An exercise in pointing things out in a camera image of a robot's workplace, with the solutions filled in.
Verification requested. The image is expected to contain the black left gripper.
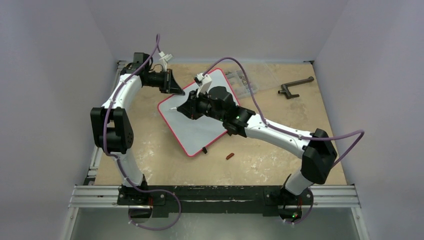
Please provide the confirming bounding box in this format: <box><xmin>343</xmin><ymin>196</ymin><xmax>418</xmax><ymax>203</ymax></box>
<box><xmin>144</xmin><ymin>68</ymin><xmax>185</xmax><ymax>95</ymax></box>

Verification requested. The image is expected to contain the pink framed whiteboard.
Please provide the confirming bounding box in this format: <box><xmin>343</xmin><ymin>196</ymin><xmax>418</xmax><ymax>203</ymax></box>
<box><xmin>157</xmin><ymin>81</ymin><xmax>227</xmax><ymax>157</ymax></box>

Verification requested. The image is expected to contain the red marker cap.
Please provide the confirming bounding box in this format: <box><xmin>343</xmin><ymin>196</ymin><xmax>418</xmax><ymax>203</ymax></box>
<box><xmin>225</xmin><ymin>152</ymin><xmax>235</xmax><ymax>160</ymax></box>

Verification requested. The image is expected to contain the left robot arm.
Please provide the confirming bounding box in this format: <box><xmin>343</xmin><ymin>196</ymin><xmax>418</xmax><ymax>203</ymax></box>
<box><xmin>90</xmin><ymin>51</ymin><xmax>185</xmax><ymax>205</ymax></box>

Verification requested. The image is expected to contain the clear plastic screw box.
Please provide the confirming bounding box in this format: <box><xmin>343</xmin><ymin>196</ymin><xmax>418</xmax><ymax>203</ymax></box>
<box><xmin>223</xmin><ymin>61</ymin><xmax>279</xmax><ymax>99</ymax></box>

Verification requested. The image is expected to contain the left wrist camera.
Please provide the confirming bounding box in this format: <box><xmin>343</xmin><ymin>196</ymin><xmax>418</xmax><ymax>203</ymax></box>
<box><xmin>158</xmin><ymin>51</ymin><xmax>173</xmax><ymax>72</ymax></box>

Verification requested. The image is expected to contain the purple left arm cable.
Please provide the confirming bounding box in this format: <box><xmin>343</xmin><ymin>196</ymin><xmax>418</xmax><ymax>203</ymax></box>
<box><xmin>101</xmin><ymin>33</ymin><xmax>161</xmax><ymax>193</ymax></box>

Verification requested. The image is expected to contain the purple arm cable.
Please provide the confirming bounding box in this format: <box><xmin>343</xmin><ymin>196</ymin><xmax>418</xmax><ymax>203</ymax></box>
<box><xmin>101</xmin><ymin>33</ymin><xmax>161</xmax><ymax>193</ymax></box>
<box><xmin>202</xmin><ymin>56</ymin><xmax>365</xmax><ymax>168</ymax></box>

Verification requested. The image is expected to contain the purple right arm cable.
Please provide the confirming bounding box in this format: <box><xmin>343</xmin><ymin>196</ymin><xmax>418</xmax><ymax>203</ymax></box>
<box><xmin>202</xmin><ymin>56</ymin><xmax>365</xmax><ymax>168</ymax></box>

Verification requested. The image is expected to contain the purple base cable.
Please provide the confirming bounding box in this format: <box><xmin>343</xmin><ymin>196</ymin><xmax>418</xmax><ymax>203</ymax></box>
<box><xmin>127</xmin><ymin>188</ymin><xmax>182</xmax><ymax>231</ymax></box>

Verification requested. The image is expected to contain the dark metal crank handle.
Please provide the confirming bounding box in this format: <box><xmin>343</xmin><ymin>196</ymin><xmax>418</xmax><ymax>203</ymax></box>
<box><xmin>278</xmin><ymin>76</ymin><xmax>315</xmax><ymax>100</ymax></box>

